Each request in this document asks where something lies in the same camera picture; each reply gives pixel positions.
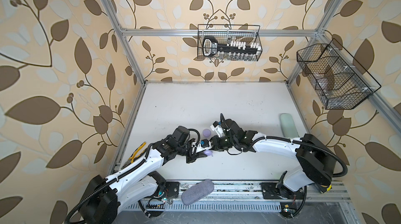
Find black wire basket back wall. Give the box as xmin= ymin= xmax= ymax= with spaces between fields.
xmin=197 ymin=24 xmax=263 ymax=62

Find black wire basket wall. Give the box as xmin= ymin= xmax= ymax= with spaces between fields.
xmin=197 ymin=24 xmax=263 ymax=62
xmin=297 ymin=38 xmax=382 ymax=110

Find grey felt glasses case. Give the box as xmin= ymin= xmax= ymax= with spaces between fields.
xmin=181 ymin=179 xmax=214 ymax=206

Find purple round charging case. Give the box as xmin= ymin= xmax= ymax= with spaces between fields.
xmin=202 ymin=129 xmax=213 ymax=157

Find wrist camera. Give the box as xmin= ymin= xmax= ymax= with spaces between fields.
xmin=195 ymin=139 xmax=212 ymax=153
xmin=211 ymin=121 xmax=229 ymax=137

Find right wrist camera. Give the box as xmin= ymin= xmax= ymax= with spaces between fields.
xmin=211 ymin=121 xmax=229 ymax=137

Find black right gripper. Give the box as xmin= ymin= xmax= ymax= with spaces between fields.
xmin=206 ymin=135 xmax=237 ymax=151

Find yellow black pliers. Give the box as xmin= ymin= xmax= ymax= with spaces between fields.
xmin=121 ymin=142 xmax=147 ymax=169

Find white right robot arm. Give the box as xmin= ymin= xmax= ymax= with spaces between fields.
xmin=211 ymin=122 xmax=348 ymax=197

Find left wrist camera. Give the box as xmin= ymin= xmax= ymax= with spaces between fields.
xmin=195 ymin=139 xmax=212 ymax=153

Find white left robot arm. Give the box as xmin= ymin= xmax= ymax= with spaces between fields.
xmin=64 ymin=126 xmax=211 ymax=224

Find black wire basket right wall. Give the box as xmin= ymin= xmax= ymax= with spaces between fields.
xmin=297 ymin=38 xmax=382 ymax=110

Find black socket holder rail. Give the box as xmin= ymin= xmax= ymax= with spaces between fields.
xmin=200 ymin=36 xmax=262 ymax=59

